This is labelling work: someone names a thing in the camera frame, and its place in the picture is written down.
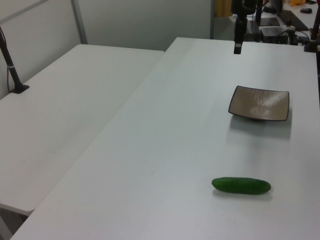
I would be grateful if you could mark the green cucumber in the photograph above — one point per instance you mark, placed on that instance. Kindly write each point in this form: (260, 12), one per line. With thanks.
(241, 185)

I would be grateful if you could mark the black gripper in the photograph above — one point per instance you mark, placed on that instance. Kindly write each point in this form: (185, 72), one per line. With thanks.
(242, 7)

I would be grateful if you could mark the black upright pole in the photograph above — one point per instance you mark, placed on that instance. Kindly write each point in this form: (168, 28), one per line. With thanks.
(258, 12)

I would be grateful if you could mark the white side table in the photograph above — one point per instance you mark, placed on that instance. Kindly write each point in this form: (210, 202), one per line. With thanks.
(57, 112)

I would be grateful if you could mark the grey aluminium partition post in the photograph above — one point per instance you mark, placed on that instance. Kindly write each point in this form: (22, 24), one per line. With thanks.
(79, 21)

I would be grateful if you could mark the yellow soft toy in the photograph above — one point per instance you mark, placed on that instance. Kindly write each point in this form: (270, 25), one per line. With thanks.
(296, 2)

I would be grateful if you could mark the dark red clamp stand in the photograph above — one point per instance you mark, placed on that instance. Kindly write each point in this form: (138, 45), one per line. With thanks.
(313, 35)

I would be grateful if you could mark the square brown ceramic plate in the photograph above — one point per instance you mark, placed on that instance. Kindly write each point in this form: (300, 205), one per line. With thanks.
(260, 103)

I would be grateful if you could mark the black computer mouse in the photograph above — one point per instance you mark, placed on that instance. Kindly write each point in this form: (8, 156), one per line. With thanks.
(306, 10)

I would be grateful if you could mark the black electronics box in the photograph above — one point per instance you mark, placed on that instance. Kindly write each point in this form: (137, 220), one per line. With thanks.
(277, 35)

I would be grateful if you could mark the yellow board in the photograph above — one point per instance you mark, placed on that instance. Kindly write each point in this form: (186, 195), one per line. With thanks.
(222, 8)

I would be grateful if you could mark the black camera stand pole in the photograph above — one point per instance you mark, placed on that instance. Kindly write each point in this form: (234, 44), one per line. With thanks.
(12, 70)

